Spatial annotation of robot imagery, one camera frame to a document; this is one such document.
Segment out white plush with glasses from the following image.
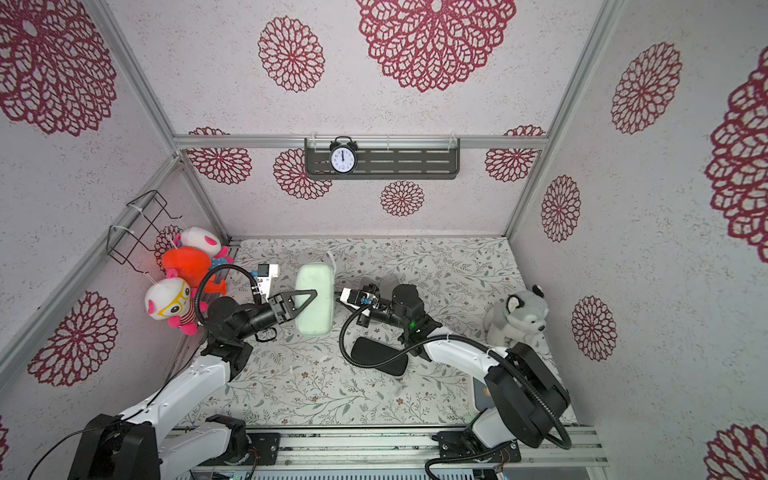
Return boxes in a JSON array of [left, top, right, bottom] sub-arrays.
[[144, 269, 199, 336]]

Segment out husky plush toy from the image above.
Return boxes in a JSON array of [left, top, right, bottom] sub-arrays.
[[483, 285, 549, 347]]

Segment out black wire rack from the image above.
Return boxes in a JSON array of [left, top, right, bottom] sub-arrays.
[[105, 189, 181, 274]]

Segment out black alarm clock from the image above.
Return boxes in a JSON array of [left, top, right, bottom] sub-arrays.
[[329, 135, 358, 175]]

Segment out grey tray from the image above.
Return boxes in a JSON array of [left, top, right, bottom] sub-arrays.
[[472, 379, 494, 412]]

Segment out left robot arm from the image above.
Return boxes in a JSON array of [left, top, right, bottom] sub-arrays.
[[68, 265, 318, 479]]

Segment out black umbrella case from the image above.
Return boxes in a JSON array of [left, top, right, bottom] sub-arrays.
[[351, 337, 408, 378]]

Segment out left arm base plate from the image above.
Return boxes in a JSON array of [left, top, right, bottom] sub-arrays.
[[200, 432, 281, 467]]

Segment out orange plush toy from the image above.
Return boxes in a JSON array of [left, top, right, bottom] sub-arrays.
[[161, 246, 227, 295]]

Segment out grey wall shelf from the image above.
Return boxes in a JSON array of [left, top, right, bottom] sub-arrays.
[[304, 138, 461, 181]]

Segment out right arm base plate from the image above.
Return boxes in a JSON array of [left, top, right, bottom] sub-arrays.
[[431, 430, 522, 464]]

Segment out floral table mat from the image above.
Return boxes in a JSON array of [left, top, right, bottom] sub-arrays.
[[173, 236, 577, 428]]

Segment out white pink plush top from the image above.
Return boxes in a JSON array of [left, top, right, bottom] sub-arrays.
[[172, 227, 234, 267]]

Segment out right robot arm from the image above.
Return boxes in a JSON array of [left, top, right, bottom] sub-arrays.
[[336, 284, 573, 478]]

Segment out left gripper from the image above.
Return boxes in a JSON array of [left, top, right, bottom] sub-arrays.
[[237, 289, 318, 342]]

